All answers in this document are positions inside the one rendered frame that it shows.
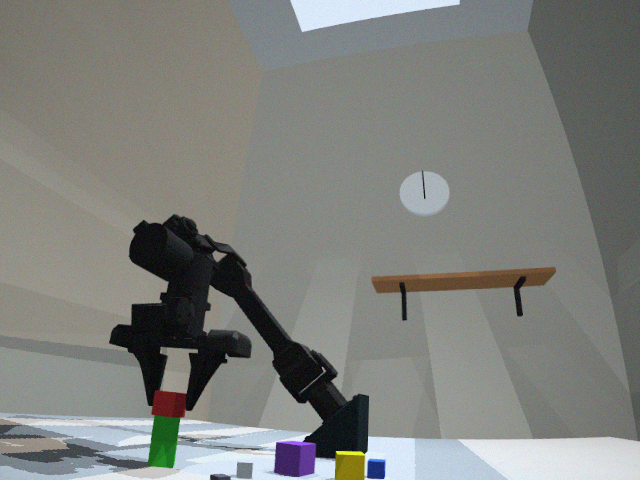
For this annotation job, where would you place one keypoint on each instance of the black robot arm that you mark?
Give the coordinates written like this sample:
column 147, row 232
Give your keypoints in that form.
column 176, row 252

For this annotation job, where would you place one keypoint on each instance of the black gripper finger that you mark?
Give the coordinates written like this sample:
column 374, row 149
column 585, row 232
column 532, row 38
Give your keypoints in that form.
column 152, row 366
column 202, row 369

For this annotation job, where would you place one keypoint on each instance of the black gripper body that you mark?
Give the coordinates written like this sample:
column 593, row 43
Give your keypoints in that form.
column 217, row 342

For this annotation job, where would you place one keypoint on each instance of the small blue block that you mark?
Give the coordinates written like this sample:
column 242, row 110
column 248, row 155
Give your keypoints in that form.
column 376, row 468

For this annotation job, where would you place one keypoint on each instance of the yellow block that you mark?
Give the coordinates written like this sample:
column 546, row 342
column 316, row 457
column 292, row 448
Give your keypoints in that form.
column 349, row 465

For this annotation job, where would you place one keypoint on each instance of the purple block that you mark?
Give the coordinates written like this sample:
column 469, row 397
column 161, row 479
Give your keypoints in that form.
column 294, row 458

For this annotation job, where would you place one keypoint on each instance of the red block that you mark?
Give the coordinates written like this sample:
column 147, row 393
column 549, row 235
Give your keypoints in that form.
column 169, row 404

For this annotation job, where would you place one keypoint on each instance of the green block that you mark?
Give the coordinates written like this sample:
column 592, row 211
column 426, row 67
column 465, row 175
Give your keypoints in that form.
column 165, row 429
column 162, row 454

